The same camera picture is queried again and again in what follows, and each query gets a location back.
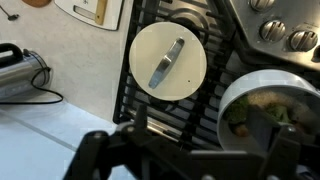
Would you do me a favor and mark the black gas stove cooktop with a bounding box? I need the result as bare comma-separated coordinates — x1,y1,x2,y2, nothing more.
112,0,320,152

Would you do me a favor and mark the long black power cable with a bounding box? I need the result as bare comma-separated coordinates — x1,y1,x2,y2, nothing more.
0,4,20,22

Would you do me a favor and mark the black kettle cord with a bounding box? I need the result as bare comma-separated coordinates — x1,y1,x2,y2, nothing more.
0,65,65,106

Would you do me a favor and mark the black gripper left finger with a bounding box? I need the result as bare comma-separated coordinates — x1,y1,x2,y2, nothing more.
61,103,201,180

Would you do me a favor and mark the stainless electric kettle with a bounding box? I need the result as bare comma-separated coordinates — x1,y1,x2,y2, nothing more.
0,42,52,101

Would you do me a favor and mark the white chopping board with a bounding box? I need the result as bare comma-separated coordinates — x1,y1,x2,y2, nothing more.
53,0,125,32

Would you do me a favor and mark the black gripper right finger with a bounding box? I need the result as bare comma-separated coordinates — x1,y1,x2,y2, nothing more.
244,104,303,180

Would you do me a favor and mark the white saucepan with steel handle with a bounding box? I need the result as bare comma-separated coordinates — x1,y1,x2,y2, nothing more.
216,68,320,155

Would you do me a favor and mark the cooked vegetable rice mix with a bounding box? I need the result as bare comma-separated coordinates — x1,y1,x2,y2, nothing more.
223,90,319,138

